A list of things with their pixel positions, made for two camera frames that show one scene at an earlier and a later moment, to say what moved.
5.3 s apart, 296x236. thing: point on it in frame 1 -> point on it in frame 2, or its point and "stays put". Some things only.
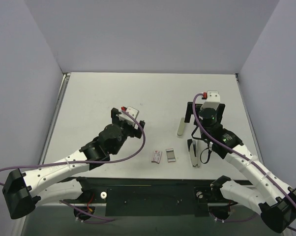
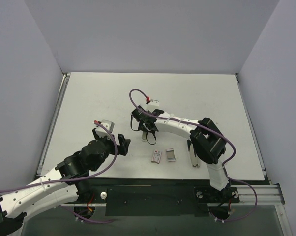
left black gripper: [115, 113] -> [121, 146]
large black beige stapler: [194, 146] stays put
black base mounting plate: [152, 196] stays put
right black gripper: [190, 108] -> [143, 124]
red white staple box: [156, 156] stays put
